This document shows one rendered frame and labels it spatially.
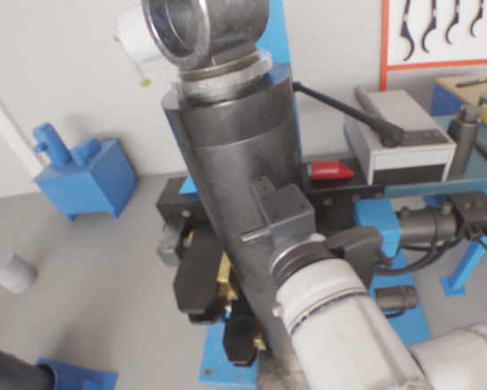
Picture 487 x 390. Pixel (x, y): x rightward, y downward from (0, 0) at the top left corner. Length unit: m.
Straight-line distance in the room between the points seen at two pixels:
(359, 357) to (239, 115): 0.30
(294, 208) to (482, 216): 0.69
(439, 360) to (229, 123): 0.38
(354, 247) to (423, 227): 0.56
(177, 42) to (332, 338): 0.43
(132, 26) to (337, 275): 1.29
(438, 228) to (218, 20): 0.74
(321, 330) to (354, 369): 0.04
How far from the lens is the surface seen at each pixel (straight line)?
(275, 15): 0.81
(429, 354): 0.37
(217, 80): 0.37
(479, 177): 0.95
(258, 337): 1.13
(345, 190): 0.79
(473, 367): 0.37
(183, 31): 0.47
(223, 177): 0.41
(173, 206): 0.89
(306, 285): 0.25
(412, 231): 0.82
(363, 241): 0.29
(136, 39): 1.36
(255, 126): 0.37
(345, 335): 0.23
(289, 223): 0.27
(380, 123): 0.50
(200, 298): 0.72
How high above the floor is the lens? 1.59
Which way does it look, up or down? 40 degrees down
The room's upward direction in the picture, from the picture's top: 14 degrees counter-clockwise
